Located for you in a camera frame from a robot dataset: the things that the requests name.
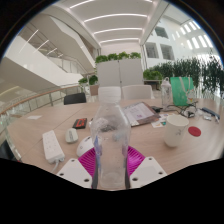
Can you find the white computer mouse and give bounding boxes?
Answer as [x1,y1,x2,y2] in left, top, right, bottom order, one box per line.
[76,135,95,158]

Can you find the white chair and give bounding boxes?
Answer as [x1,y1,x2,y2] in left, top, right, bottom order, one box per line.
[121,84,154,101]

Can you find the potted green plant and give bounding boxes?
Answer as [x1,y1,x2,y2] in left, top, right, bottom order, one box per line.
[88,74,100,97]
[78,77,89,89]

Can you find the glass railing with wooden handrail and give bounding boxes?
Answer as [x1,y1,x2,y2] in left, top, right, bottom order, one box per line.
[0,83,84,148]

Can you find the small black and red box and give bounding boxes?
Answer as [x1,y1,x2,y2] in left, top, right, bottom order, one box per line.
[72,117,88,130]

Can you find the tall white cabinet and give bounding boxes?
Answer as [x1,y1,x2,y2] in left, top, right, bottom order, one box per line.
[96,58,145,88]

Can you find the flat round red coaster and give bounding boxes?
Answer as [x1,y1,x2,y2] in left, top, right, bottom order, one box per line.
[187,125,202,138]

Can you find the open booklet on brown bag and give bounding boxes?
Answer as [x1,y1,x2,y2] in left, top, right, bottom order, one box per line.
[121,101,161,128]

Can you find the black office chair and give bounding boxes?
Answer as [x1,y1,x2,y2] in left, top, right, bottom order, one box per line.
[63,92,88,106]

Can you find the low leafy green plants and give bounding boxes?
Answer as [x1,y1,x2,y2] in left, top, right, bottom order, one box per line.
[94,51,142,64]

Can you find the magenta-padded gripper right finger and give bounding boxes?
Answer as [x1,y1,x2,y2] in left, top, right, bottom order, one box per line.
[125,145,168,190]

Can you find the small black pouch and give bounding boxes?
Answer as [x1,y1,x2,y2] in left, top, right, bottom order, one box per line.
[150,105,164,113]

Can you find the tall green plant hedge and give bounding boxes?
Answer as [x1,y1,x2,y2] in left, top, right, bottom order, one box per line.
[143,54,224,98]

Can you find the green tote bag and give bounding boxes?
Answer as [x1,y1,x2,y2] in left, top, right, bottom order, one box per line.
[169,76,195,108]

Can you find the white label card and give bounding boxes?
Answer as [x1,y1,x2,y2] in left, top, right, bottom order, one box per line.
[200,114,214,122]

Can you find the black chair with mesh back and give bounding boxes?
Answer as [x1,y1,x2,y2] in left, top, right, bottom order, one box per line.
[0,139,14,162]

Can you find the clear plastic water bottle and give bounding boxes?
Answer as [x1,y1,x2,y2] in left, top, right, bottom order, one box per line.
[90,86,132,191]

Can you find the tangle of black cables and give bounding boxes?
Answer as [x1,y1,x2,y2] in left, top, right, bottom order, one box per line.
[162,102,201,118]

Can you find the small grey-white computer mouse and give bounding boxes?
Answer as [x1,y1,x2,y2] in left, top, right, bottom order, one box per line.
[65,127,80,144]

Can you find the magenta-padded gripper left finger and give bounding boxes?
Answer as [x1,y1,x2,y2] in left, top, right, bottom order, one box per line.
[56,146,100,190]

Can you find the long ceiling light strips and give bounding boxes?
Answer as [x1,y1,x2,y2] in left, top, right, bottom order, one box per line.
[69,0,159,44]

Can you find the white power strip cable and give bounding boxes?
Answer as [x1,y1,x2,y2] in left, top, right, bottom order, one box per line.
[50,160,65,174]

